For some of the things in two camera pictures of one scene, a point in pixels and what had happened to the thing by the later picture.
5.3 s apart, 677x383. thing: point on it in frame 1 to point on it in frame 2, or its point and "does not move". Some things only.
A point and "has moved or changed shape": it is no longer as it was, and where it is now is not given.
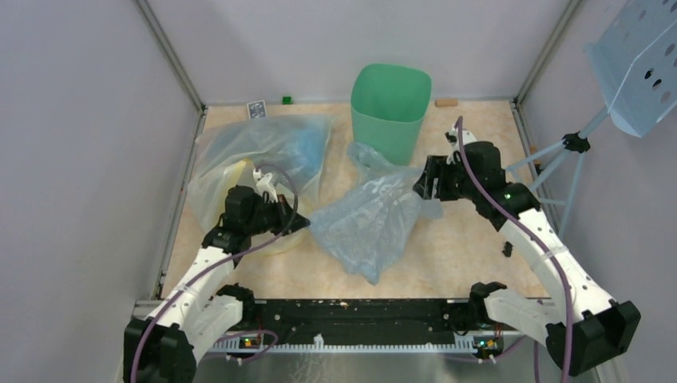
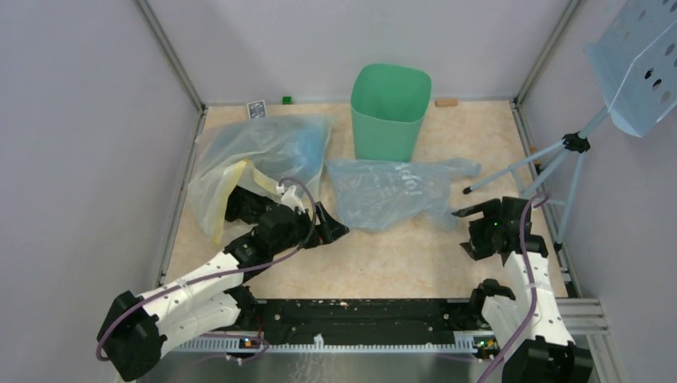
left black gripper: x=281 y=214 to x=329 y=229
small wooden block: x=446 y=103 does not move
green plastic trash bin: x=388 y=104 does not move
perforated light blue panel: x=635 y=61 does not move
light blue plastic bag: x=367 y=233 has moved or changed shape
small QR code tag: x=257 y=109 does not move
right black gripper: x=437 y=167 to x=477 y=246
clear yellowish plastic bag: x=225 y=155 does not move
